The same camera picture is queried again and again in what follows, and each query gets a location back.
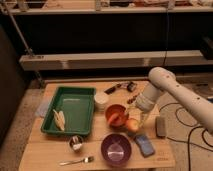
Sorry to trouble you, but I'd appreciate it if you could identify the blue sponge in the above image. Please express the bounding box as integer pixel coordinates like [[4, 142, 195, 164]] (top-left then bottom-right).
[[135, 135, 155, 157]]

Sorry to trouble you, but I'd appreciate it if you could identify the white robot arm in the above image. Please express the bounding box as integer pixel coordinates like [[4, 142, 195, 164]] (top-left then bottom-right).
[[135, 67, 213, 135]]

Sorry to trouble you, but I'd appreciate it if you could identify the green plastic tray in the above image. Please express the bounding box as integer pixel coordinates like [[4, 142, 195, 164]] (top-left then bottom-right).
[[41, 86, 96, 136]]

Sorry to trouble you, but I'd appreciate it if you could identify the red yellow apple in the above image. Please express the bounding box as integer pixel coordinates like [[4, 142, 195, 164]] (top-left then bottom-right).
[[125, 118, 139, 132]]

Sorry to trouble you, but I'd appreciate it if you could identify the grey block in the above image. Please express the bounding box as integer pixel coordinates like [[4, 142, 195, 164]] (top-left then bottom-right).
[[155, 116, 166, 138]]

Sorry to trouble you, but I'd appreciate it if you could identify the brown grape bunch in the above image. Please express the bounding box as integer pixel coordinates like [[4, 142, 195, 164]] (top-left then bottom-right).
[[127, 94, 139, 104]]

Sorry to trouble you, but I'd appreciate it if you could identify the orange bowl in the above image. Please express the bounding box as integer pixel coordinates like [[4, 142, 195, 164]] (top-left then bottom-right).
[[105, 104, 128, 127]]

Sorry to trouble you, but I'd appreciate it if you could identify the orange carrot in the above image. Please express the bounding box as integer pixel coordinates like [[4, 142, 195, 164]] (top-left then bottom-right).
[[107, 113, 119, 125]]

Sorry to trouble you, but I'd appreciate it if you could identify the small black box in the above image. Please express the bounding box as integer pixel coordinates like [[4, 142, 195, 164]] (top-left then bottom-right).
[[127, 82, 137, 92]]

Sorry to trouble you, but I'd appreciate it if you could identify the black marker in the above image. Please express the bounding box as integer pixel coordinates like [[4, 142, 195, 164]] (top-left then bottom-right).
[[104, 84, 121, 95]]

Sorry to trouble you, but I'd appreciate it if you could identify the purple bowl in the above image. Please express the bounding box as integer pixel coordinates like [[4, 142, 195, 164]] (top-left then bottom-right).
[[101, 134, 132, 167]]

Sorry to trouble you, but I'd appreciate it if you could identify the white cup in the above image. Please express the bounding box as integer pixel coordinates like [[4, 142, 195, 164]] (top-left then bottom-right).
[[94, 92, 109, 110]]

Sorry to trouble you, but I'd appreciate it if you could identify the silver fork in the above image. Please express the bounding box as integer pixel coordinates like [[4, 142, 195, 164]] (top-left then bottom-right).
[[59, 156, 94, 166]]

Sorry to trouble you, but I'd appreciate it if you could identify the small metal cup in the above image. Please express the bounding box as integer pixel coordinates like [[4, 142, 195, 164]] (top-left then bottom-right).
[[69, 135, 83, 151]]

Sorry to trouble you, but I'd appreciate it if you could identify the pale corn cob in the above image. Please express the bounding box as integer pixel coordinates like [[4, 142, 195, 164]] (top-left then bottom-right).
[[53, 110, 65, 131]]

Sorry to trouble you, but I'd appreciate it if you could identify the clear plastic bag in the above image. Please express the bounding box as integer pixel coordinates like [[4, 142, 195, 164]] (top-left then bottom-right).
[[35, 99, 50, 117]]

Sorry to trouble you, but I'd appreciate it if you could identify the black floor cable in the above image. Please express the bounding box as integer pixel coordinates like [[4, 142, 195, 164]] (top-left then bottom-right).
[[158, 101, 213, 171]]

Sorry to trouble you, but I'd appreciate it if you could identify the metal shelf rail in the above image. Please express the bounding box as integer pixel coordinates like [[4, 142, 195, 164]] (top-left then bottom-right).
[[19, 50, 213, 71]]

